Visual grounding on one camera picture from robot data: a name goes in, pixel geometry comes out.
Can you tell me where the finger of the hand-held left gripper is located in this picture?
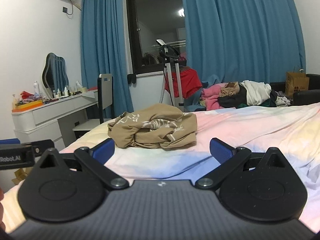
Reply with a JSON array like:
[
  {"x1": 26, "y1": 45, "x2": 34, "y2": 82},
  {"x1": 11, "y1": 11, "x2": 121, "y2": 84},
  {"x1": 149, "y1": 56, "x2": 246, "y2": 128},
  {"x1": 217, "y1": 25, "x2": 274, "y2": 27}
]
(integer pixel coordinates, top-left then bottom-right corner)
[{"x1": 20, "y1": 140, "x2": 55, "y2": 159}]

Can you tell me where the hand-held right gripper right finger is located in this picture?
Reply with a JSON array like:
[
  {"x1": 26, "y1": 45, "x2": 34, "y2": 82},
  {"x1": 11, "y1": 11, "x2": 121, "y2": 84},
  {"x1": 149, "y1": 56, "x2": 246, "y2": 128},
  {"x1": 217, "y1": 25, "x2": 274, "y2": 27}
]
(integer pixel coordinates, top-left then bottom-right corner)
[{"x1": 195, "y1": 137, "x2": 288, "y2": 190}]

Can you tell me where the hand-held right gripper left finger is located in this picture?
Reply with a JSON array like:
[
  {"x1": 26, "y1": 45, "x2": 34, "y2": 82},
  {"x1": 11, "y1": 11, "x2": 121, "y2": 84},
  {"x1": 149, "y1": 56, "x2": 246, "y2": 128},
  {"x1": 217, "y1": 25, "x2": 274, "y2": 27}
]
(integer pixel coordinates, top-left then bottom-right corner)
[{"x1": 37, "y1": 138, "x2": 130, "y2": 189}]

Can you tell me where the tan printed shirt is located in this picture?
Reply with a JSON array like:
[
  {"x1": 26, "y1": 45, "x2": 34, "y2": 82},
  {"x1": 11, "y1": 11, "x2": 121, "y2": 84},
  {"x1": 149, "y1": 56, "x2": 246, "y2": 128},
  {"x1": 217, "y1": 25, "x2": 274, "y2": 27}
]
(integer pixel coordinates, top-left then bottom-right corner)
[{"x1": 107, "y1": 103, "x2": 198, "y2": 149}]

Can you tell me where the cardboard box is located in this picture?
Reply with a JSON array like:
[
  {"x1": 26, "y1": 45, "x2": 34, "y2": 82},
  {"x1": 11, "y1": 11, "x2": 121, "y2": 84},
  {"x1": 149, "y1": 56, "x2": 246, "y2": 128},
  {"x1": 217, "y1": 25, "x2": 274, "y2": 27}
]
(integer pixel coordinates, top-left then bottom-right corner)
[{"x1": 11, "y1": 166, "x2": 33, "y2": 186}]

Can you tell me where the white dressing table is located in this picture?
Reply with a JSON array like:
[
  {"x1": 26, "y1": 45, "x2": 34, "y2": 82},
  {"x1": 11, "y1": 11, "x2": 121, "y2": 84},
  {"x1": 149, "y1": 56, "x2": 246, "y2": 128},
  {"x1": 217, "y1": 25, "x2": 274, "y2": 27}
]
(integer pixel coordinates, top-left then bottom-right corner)
[{"x1": 11, "y1": 89, "x2": 100, "y2": 153}]

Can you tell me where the orange box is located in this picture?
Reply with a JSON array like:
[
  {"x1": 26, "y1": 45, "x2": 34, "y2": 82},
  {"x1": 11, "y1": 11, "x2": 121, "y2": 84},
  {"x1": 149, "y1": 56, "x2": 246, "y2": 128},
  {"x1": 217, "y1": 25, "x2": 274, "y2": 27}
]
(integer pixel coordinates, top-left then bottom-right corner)
[{"x1": 12, "y1": 99, "x2": 43, "y2": 111}]

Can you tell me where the pastel bed cover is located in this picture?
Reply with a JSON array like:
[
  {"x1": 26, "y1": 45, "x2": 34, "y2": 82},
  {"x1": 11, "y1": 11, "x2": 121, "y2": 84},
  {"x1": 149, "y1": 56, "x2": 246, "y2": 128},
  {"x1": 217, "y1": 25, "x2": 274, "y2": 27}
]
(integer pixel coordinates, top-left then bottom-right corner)
[{"x1": 0, "y1": 103, "x2": 320, "y2": 233}]

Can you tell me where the black garment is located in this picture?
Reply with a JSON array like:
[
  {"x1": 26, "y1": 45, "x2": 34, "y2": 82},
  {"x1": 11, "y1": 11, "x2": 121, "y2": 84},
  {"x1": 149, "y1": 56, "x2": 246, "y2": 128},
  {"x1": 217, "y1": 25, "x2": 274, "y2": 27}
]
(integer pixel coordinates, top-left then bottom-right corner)
[{"x1": 217, "y1": 84, "x2": 278, "y2": 109}]

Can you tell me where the black and grey chair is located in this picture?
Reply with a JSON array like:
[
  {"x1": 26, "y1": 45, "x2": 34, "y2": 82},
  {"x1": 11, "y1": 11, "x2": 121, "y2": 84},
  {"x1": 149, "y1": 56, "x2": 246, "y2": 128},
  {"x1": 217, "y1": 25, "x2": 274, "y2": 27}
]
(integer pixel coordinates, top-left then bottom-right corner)
[{"x1": 72, "y1": 73, "x2": 115, "y2": 139}]

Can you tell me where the pink garment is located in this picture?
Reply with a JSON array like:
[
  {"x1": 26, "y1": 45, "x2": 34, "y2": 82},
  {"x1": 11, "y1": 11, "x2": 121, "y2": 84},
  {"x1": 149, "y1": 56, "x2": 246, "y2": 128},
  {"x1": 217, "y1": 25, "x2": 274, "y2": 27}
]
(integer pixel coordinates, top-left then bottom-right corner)
[{"x1": 201, "y1": 82, "x2": 237, "y2": 111}]

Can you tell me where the brown crumpled garment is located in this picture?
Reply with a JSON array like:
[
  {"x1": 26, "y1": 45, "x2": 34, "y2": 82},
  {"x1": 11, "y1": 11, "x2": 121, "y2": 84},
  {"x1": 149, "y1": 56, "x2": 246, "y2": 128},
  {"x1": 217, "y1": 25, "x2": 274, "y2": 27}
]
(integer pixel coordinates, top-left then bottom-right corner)
[{"x1": 219, "y1": 81, "x2": 241, "y2": 98}]

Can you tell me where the wavy edged mirror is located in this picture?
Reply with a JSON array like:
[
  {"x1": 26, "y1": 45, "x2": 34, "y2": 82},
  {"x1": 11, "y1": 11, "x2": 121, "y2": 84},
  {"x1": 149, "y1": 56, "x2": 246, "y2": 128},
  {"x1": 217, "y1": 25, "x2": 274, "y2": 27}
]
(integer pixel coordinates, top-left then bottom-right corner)
[{"x1": 41, "y1": 52, "x2": 69, "y2": 98}]

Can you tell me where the red garment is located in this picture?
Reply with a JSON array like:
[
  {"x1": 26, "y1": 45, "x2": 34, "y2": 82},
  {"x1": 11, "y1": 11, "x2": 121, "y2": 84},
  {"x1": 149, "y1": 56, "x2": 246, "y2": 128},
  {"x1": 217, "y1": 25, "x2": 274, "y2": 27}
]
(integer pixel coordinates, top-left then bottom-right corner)
[{"x1": 165, "y1": 65, "x2": 203, "y2": 98}]

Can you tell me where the white patterned cloth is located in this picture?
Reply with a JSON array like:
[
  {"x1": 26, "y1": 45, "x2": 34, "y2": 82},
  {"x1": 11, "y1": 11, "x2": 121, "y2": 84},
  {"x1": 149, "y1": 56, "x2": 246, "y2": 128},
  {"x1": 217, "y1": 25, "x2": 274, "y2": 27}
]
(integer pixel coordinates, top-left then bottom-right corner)
[{"x1": 276, "y1": 96, "x2": 293, "y2": 107}]

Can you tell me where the black sofa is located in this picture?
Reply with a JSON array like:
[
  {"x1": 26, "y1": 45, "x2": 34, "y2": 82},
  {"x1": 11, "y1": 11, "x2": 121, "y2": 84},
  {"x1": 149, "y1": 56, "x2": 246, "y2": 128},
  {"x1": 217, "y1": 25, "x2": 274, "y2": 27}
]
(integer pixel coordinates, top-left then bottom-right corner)
[{"x1": 270, "y1": 74, "x2": 320, "y2": 105}]

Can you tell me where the brown paper bag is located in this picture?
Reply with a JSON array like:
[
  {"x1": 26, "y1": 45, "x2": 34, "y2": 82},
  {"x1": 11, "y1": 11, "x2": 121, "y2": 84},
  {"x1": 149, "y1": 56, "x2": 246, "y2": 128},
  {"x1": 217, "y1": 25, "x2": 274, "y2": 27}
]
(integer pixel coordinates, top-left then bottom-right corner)
[{"x1": 286, "y1": 66, "x2": 310, "y2": 98}]

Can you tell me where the blue curtain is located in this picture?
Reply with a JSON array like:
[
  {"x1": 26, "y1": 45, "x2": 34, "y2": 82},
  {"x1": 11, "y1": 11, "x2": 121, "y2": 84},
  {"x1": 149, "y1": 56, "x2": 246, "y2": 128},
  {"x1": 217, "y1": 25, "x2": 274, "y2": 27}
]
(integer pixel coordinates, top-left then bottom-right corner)
[
  {"x1": 80, "y1": 0, "x2": 135, "y2": 120},
  {"x1": 179, "y1": 0, "x2": 307, "y2": 111}
]

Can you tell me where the standing garment steamer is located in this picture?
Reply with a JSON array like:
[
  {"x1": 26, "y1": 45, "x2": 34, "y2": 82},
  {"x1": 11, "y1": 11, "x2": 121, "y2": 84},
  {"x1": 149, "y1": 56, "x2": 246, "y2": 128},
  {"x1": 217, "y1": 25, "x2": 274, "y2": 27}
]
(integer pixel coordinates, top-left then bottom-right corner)
[{"x1": 156, "y1": 39, "x2": 184, "y2": 111}]

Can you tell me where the dark framed window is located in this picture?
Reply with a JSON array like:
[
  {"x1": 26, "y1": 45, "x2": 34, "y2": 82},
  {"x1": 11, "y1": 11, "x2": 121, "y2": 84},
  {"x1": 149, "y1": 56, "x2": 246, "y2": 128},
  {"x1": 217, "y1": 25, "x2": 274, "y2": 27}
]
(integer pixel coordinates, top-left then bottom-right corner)
[{"x1": 125, "y1": 0, "x2": 187, "y2": 74}]

